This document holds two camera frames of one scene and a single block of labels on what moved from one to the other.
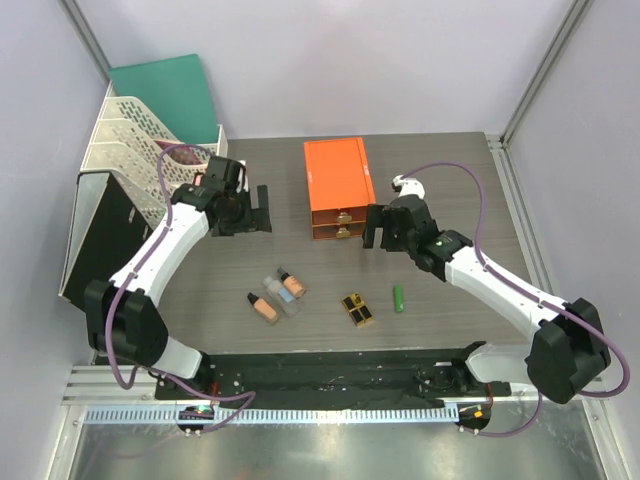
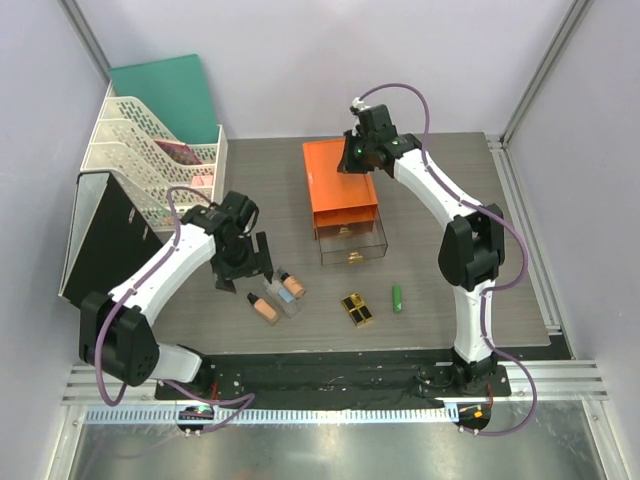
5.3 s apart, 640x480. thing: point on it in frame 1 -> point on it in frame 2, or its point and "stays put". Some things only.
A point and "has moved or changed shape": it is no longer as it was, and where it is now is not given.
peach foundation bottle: x=292 y=283 stays put
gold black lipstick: x=353 y=302 stays put
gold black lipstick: x=361 y=316 stays put
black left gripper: x=259 y=215 -> x=225 y=273
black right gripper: x=380 y=216 -> x=349 y=142
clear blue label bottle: x=286 y=302 stays put
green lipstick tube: x=398 y=298 stays put
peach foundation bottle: x=264 y=308 stays put
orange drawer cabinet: x=340 y=187 has moved or changed shape
